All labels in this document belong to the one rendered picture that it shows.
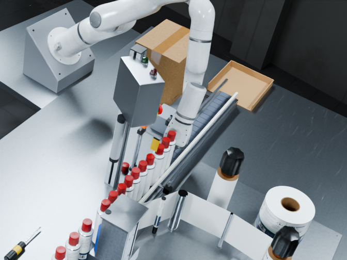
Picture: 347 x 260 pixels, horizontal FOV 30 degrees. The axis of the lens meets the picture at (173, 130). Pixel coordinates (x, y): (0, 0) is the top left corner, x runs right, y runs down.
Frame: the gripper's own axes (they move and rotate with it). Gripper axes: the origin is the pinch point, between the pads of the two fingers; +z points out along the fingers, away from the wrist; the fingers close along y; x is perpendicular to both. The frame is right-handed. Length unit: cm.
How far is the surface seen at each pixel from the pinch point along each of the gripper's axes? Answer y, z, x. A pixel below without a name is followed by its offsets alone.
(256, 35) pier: -38, -19, 251
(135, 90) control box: -6, -34, -50
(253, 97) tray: 10, -17, 79
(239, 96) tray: 4, -15, 74
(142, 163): -0.2, -3.5, -31.5
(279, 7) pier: -28, -47, 240
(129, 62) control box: -14, -40, -44
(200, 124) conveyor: -0.6, -5.6, 34.1
